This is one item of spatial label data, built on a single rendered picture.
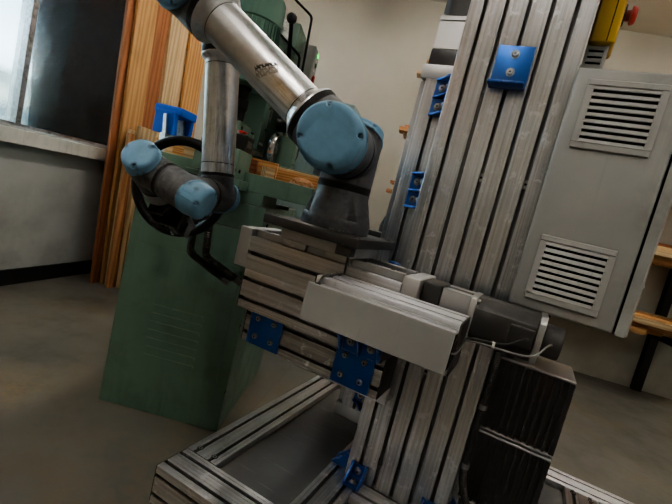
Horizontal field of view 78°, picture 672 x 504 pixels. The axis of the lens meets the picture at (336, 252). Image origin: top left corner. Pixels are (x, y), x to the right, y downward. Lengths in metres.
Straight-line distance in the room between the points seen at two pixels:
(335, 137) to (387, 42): 3.33
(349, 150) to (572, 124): 0.44
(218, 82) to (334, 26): 3.19
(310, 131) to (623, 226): 0.59
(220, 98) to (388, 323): 0.62
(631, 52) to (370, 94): 2.04
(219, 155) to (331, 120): 0.34
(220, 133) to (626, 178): 0.81
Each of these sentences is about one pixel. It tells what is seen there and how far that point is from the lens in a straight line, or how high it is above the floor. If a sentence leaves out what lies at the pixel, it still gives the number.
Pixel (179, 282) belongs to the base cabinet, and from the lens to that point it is 1.51.
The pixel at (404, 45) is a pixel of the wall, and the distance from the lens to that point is 4.02.
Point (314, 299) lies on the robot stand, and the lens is 0.73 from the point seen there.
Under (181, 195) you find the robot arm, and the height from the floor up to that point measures 0.82.
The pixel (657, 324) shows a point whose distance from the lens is 3.68.
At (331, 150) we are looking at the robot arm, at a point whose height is 0.96.
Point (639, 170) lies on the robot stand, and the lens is 0.93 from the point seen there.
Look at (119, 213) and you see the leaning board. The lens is 2.95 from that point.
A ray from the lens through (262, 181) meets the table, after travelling 1.40.
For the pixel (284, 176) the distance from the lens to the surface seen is 1.54.
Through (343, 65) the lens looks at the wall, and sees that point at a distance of 4.02.
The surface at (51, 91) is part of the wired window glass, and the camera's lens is 2.98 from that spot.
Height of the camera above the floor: 0.87
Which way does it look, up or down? 7 degrees down
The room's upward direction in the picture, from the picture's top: 14 degrees clockwise
